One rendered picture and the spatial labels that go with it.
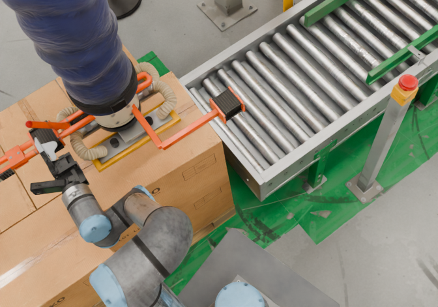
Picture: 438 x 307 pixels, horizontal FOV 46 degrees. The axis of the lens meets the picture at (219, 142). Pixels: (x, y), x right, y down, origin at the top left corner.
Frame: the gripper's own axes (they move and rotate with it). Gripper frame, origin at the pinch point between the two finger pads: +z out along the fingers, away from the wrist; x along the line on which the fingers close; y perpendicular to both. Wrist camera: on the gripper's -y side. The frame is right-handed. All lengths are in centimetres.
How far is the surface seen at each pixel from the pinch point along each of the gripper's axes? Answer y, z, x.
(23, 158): -6.4, -0.3, 1.3
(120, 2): 79, 157, -121
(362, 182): 120, -44, -114
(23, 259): -38, 4, -70
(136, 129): 29.6, -7.5, -8.1
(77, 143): 10.2, -2.7, -4.0
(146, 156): 28.4, -6.9, -29.7
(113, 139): 21.2, -6.1, -8.1
